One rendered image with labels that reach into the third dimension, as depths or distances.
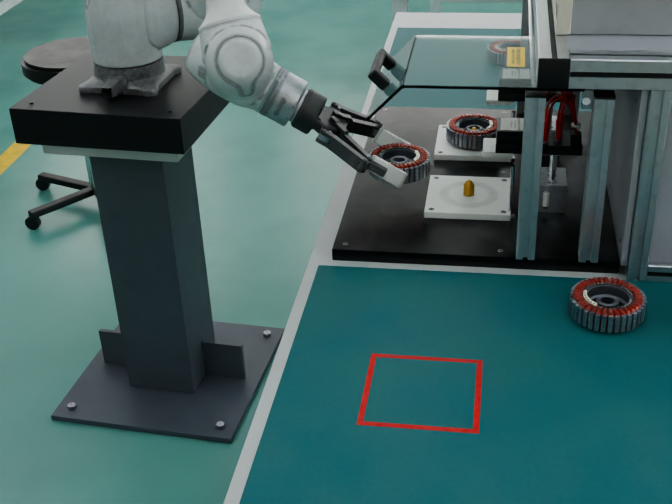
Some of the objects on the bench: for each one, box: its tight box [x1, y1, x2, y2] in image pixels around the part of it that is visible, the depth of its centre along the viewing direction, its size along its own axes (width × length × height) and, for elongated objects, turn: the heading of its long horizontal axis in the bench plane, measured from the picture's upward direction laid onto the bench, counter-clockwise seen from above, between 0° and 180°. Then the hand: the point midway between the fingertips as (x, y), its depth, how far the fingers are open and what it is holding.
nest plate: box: [424, 175, 510, 221], centre depth 181 cm, size 15×15×1 cm
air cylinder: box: [538, 167, 567, 213], centre depth 177 cm, size 5×8×6 cm
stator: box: [568, 277, 647, 333], centre depth 150 cm, size 11×11×4 cm
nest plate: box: [434, 125, 511, 162], centre depth 201 cm, size 15×15×1 cm
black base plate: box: [332, 106, 620, 274], centre depth 192 cm, size 47×64×2 cm
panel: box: [606, 90, 649, 266], centre depth 180 cm, size 1×66×30 cm, turn 175°
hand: (397, 161), depth 179 cm, fingers closed on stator, 11 cm apart
